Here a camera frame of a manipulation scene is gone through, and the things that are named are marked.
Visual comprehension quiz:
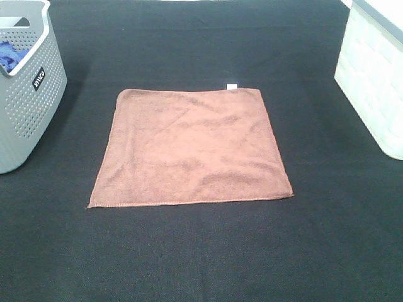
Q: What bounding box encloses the blue cloth in basket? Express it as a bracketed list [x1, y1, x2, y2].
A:
[1, 42, 28, 72]

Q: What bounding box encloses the black table cloth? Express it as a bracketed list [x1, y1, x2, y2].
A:
[1, 1, 402, 301]

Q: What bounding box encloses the grey perforated laundry basket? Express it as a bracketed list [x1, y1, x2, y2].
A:
[1, 1, 67, 174]

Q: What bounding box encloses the brown microfibre towel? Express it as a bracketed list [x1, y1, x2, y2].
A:
[89, 88, 293, 208]

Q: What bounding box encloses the white woven-pattern storage bin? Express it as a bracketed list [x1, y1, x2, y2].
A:
[334, 1, 402, 160]

